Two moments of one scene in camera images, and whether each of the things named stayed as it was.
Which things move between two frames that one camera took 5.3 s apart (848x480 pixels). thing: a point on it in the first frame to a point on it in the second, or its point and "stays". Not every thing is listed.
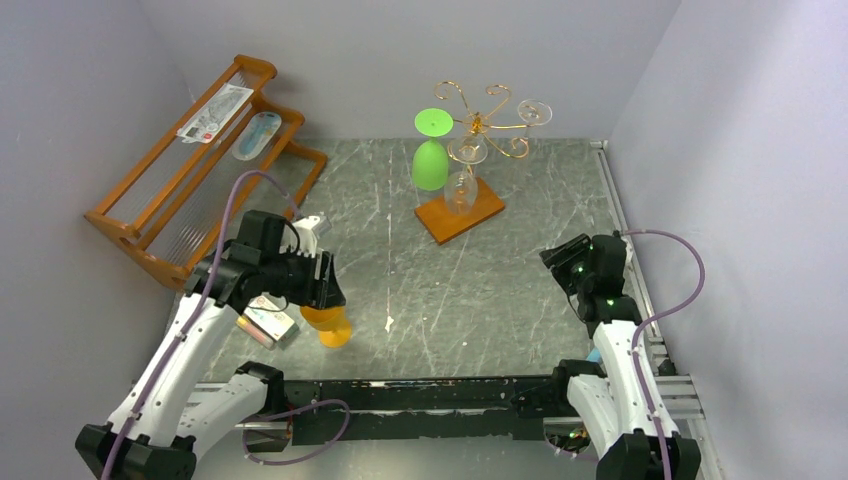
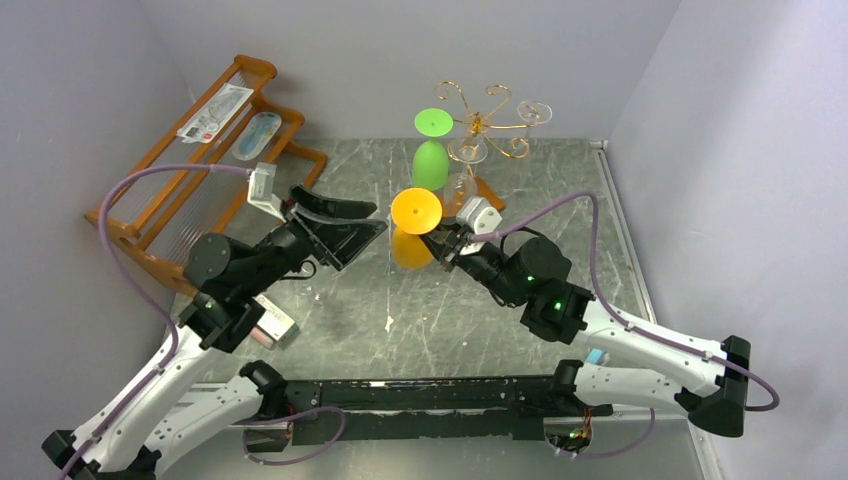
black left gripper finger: [332, 294] to [341, 242]
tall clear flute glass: [532, 112] stays
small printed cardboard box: [268, 324] stays
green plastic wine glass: [430, 160] stays
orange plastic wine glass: [332, 324] to [416, 211]
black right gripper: [565, 259] to [454, 248]
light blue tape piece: [594, 355] stays
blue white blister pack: [259, 131] stays
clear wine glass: [461, 187] stays
